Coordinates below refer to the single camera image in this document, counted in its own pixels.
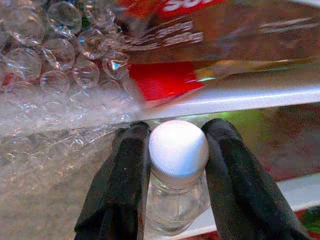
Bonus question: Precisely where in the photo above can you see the white-capped clear glass bottle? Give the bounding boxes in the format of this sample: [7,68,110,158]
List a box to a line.
[144,119,211,236]

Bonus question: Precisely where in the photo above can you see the clear bubble wrap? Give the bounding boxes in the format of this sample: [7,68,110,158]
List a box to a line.
[0,0,153,181]

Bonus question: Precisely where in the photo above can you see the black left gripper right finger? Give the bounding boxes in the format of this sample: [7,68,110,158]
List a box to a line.
[201,118,311,240]

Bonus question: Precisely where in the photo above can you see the green food package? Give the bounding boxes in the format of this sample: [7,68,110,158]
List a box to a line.
[217,108,273,151]

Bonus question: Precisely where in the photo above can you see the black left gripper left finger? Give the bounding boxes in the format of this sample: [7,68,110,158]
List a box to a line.
[74,121,152,240]

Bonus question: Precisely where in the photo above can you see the red brown carton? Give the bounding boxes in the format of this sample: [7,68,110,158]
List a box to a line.
[113,0,320,102]

